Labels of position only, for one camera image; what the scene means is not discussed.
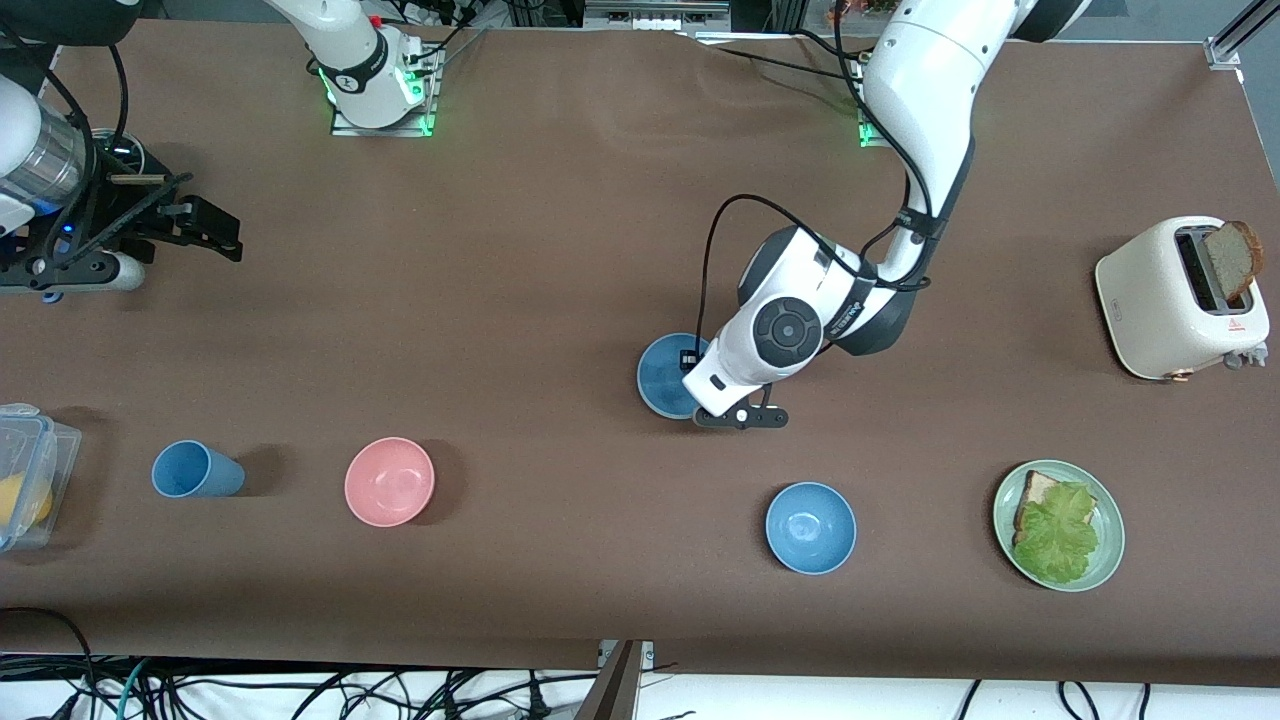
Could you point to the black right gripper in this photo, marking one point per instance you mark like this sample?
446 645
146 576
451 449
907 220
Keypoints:
112 213

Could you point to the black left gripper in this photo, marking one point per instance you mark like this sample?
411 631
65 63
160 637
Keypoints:
685 366

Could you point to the blue bowl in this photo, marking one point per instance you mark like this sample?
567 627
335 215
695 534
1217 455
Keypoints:
811 528
662 375

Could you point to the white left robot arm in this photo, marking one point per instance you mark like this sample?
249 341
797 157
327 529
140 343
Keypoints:
920 80

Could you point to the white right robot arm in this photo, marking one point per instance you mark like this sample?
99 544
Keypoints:
355 70

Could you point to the pink bowl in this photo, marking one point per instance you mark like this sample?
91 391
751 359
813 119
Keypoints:
390 482

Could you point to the blue plastic cup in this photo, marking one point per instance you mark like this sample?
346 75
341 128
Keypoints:
195 470

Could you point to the clear plastic container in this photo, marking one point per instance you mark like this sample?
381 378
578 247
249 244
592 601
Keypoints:
55 445

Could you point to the white power strip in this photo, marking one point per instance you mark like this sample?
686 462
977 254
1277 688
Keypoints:
430 12

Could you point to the yellow lemon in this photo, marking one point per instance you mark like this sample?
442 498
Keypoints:
25 500

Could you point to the grey metal box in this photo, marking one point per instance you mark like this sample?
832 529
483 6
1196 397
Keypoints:
655 12

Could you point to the bread slice with crust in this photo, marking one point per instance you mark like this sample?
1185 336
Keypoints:
1035 490

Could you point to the green lettuce leaf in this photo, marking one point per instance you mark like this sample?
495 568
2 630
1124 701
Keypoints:
1060 535

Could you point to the pale green plate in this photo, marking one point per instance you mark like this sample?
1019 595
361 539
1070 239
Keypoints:
1110 530

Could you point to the cream white toaster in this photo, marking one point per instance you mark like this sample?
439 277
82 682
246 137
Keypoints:
1150 300

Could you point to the brown toast slice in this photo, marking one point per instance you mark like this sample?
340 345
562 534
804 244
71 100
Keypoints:
1232 258

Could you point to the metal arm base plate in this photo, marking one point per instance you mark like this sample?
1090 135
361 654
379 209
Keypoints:
345 125
866 140

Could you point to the metal frame post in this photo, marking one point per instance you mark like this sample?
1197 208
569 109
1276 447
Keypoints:
615 690

